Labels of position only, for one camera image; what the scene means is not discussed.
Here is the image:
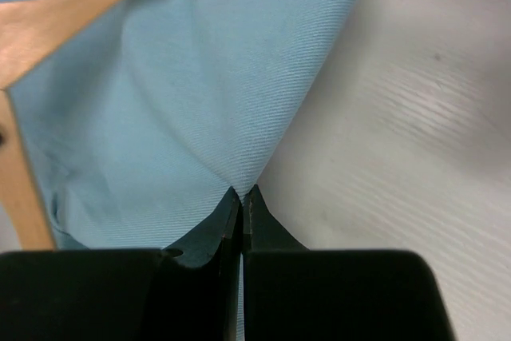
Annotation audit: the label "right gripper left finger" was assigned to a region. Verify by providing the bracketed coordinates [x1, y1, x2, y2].
[1, 189, 241, 340]

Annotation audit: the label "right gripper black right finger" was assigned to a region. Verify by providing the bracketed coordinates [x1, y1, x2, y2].
[243, 187, 454, 340]

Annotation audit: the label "light blue trousers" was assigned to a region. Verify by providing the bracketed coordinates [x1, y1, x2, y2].
[9, 0, 356, 251]

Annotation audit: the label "wooden clothes hanger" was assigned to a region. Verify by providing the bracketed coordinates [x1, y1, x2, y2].
[1, 0, 120, 251]

